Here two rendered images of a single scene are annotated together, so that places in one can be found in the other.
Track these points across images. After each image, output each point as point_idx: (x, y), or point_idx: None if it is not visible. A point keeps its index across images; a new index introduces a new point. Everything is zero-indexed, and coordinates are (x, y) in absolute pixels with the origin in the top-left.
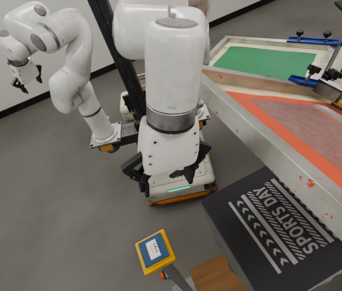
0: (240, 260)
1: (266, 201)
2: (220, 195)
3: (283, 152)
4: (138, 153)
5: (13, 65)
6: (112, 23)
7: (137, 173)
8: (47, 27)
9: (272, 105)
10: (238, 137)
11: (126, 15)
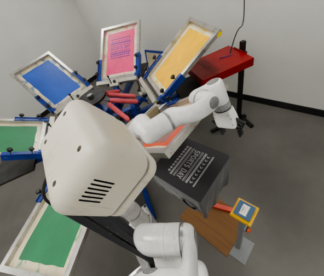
0: (218, 170)
1: (184, 171)
2: (191, 193)
3: None
4: (237, 119)
5: None
6: (215, 97)
7: (241, 125)
8: (180, 224)
9: (162, 138)
10: None
11: (213, 92)
